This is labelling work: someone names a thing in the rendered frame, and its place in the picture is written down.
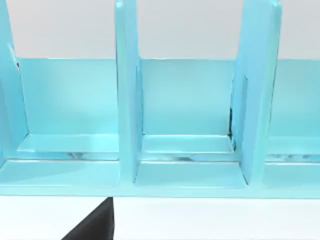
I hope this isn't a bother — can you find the light blue rack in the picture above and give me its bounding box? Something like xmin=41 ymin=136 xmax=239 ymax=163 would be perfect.
xmin=0 ymin=0 xmax=320 ymax=199

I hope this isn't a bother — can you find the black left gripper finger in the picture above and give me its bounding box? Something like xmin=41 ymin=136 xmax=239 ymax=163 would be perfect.
xmin=60 ymin=196 xmax=115 ymax=240

